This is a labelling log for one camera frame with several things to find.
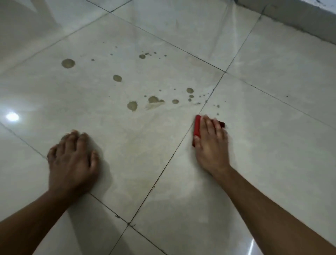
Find person's right hand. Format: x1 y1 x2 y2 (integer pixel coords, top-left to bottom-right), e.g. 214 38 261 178
193 115 232 177

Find person's left hand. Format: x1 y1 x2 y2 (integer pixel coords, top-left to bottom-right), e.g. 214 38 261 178
47 130 100 195

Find person's right forearm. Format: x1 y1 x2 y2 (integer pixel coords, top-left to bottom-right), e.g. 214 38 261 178
212 165 336 255

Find person's left forearm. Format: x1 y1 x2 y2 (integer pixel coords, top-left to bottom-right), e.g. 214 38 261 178
0 189 90 255

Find group of brown liquid stains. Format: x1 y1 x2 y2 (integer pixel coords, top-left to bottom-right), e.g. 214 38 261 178
61 47 221 116

